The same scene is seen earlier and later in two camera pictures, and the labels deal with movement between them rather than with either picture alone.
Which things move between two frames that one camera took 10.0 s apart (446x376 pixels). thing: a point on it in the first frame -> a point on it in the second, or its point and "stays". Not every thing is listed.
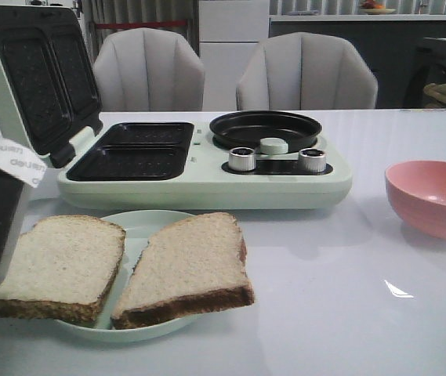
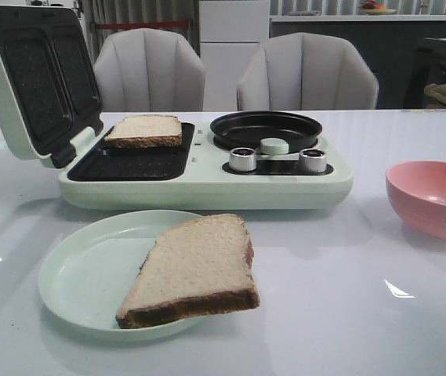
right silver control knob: (312, 160) stays
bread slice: (61, 268) -> (146, 131)
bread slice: (192, 268) stays
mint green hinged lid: (35, 63) stays
